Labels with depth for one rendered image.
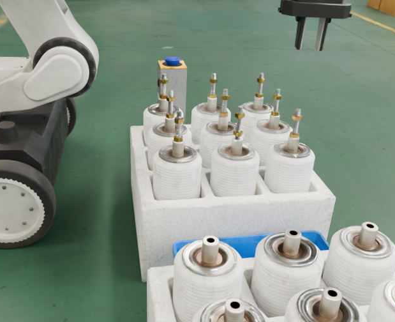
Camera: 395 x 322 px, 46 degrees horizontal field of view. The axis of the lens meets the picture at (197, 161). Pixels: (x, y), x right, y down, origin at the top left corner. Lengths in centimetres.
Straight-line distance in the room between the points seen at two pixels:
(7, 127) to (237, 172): 50
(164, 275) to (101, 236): 41
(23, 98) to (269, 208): 61
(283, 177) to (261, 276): 32
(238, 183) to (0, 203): 50
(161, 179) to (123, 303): 25
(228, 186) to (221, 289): 33
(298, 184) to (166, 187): 27
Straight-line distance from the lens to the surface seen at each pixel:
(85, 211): 119
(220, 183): 92
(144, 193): 91
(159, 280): 71
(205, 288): 61
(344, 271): 71
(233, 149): 91
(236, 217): 91
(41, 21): 112
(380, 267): 70
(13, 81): 113
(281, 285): 66
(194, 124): 112
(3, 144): 107
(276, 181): 95
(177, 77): 124
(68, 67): 109
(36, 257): 107
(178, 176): 87
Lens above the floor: 66
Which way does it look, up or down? 27 degrees down
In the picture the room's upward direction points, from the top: 3 degrees clockwise
